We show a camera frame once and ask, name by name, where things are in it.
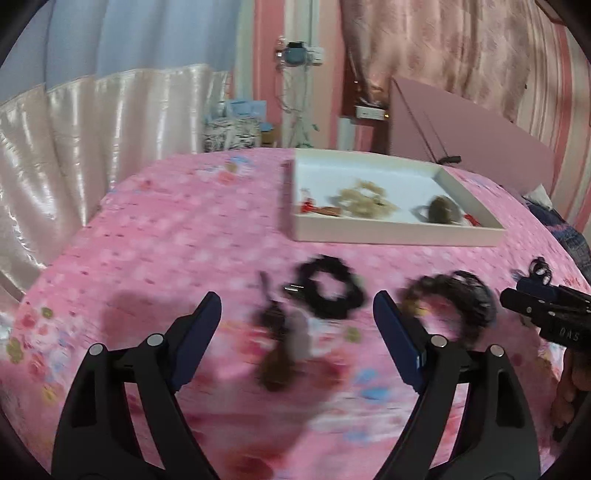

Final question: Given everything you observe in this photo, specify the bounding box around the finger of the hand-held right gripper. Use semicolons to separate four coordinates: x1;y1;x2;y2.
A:
516;279;591;304
501;287;591;320

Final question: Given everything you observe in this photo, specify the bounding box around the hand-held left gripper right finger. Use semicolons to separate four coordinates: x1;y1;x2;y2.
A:
372;290;542;480

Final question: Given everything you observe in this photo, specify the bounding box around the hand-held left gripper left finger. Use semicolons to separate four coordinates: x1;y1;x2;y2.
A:
52;291;223;480

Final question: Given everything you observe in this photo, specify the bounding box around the black hair claw clip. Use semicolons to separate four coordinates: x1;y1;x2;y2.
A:
443;270;498;346

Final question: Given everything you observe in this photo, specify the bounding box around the brown hair clip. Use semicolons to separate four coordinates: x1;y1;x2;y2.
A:
255;271;315;394

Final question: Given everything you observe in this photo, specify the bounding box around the black scrunchie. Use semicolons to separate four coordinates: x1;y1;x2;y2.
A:
294;255;366;320

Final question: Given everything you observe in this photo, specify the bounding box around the white shallow tray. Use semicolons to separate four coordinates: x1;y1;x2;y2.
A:
290;148;506;247

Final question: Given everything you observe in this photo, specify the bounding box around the person's right hand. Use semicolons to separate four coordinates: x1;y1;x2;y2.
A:
550;345;591;441

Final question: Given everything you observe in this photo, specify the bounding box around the dark blue knitted blanket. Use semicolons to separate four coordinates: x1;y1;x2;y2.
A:
526;200;591;280

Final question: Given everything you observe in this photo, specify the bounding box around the pink floral bedsheet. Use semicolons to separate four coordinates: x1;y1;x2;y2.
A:
0;148;591;480

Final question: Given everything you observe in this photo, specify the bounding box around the grey white pillow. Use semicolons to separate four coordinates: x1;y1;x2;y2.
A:
523;183;553;206

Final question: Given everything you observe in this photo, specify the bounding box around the brown round hair accessory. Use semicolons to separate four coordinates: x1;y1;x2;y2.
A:
412;195;464;224

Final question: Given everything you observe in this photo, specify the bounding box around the pink padded headboard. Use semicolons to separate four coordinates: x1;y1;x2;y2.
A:
389;77;558;195

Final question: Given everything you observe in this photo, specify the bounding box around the black and white patterned bag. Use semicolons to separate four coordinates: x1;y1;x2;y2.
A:
202;117;262;153

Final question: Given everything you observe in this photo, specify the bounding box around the blue and white satin curtain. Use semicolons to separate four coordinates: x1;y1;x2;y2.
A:
0;0;242;308

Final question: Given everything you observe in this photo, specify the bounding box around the white power strip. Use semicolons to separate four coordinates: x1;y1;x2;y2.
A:
354;104;387;122

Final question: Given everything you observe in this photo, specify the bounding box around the light blue gift bag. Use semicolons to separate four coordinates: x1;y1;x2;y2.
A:
225;99;268;122

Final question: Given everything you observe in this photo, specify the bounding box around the pink patterned curtain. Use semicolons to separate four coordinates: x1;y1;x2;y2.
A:
338;0;537;124

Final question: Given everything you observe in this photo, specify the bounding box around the blue charger device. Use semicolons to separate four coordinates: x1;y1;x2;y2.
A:
283;41;308;66

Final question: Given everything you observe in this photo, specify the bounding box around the beige bead bracelet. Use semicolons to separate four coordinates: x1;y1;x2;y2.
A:
334;180;400;219

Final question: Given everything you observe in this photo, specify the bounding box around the red small hair tie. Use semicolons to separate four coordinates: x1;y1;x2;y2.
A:
299;198;343;217

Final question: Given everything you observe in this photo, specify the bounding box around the bunch of hanging cables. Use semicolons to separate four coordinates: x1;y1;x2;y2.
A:
276;62;320;149

